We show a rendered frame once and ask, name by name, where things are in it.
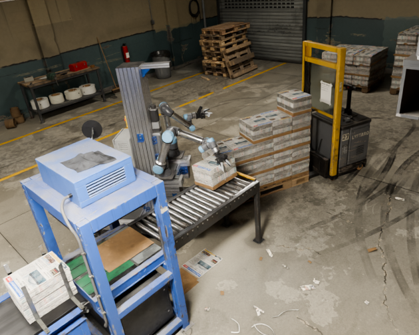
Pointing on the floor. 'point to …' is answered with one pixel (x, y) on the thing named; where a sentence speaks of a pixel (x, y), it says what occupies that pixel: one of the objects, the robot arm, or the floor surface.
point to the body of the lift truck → (354, 159)
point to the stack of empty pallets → (227, 39)
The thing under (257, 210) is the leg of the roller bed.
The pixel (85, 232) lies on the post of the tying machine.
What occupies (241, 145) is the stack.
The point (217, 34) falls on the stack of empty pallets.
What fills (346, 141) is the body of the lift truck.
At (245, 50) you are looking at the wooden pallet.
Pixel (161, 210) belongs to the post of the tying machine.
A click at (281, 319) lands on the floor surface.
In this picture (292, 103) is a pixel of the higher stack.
